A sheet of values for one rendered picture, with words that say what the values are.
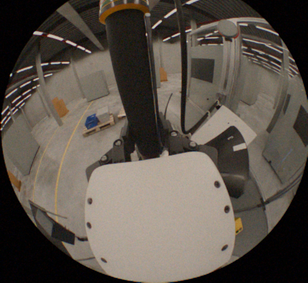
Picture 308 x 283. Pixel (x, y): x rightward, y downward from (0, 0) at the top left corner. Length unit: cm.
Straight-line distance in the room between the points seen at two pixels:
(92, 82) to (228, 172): 741
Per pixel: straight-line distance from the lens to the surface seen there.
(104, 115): 305
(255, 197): 98
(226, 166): 22
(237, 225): 65
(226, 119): 53
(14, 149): 609
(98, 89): 735
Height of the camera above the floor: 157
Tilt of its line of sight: 40 degrees down
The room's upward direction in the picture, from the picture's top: 7 degrees counter-clockwise
